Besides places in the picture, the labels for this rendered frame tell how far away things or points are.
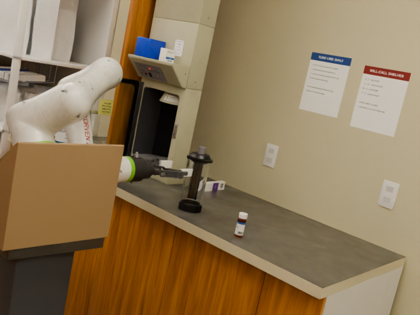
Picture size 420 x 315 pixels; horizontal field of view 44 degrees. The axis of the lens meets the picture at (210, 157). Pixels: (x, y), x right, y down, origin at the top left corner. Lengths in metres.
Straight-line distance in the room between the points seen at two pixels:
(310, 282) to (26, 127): 1.01
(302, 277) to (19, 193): 0.90
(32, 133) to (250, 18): 1.49
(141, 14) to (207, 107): 0.63
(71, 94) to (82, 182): 0.27
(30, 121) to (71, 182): 0.26
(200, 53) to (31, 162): 1.23
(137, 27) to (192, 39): 0.35
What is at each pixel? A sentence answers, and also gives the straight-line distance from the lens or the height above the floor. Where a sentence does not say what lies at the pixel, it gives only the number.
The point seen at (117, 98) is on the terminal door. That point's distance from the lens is 2.62.
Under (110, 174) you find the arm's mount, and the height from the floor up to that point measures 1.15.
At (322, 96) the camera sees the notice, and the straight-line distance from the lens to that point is 2.52.
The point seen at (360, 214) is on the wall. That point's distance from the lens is 2.43.
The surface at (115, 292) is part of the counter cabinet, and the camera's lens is 2.46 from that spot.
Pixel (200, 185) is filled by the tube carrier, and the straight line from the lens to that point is 2.13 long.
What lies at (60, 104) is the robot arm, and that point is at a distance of 1.66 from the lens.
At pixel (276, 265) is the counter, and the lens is 1.79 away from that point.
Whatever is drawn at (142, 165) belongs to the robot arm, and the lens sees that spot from 1.88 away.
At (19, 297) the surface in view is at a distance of 1.74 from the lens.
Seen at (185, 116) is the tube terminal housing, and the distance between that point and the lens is 2.49.
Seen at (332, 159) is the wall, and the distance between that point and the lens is 2.48.
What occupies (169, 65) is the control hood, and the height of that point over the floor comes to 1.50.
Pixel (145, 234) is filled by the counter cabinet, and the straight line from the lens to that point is 2.25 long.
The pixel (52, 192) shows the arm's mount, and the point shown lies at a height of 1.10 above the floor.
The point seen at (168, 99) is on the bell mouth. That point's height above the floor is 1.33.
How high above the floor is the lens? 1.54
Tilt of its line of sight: 10 degrees down
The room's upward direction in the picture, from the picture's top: 12 degrees clockwise
